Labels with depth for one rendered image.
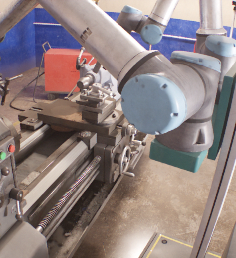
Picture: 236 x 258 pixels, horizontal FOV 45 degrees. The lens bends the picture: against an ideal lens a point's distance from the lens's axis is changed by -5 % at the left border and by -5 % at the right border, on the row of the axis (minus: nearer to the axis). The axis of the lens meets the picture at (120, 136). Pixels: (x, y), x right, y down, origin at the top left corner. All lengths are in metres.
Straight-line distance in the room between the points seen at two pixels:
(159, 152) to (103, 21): 0.42
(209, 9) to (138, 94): 0.84
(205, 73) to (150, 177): 2.39
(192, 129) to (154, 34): 0.54
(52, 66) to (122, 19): 3.44
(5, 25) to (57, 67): 3.44
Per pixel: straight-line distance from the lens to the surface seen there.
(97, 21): 0.79
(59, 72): 4.79
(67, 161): 1.78
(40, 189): 1.57
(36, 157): 2.05
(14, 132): 1.46
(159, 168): 3.28
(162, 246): 2.00
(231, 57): 1.29
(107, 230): 2.50
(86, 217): 2.02
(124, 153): 1.98
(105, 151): 1.99
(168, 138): 0.89
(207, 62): 0.82
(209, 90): 0.82
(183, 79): 0.71
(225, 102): 0.97
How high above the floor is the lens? 1.80
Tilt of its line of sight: 28 degrees down
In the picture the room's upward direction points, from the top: 4 degrees clockwise
